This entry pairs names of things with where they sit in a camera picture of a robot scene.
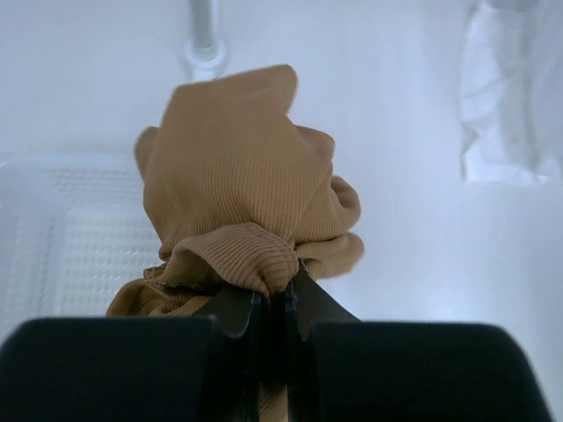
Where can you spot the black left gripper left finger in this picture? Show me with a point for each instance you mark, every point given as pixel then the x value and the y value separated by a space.
pixel 231 384

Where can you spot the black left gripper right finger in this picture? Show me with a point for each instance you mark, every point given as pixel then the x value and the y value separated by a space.
pixel 306 303

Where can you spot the brown tank top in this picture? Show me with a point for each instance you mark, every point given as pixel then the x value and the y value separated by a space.
pixel 238 194

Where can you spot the white metal clothes rack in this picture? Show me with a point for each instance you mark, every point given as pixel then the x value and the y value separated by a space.
pixel 205 53

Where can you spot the white garment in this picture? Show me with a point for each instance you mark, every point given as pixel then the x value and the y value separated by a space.
pixel 510 93

